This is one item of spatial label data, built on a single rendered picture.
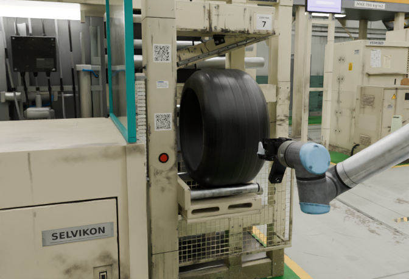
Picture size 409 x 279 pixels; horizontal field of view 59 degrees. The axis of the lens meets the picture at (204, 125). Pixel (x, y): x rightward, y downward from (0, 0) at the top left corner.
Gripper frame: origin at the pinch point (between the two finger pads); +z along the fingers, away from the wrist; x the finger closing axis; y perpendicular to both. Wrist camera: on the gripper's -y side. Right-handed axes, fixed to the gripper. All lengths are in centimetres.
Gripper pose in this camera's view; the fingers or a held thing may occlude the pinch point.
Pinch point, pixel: (260, 155)
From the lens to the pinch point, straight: 142.5
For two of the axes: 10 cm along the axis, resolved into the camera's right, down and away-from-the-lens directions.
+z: -3.2, -0.1, 9.5
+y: -0.4, -10.0, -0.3
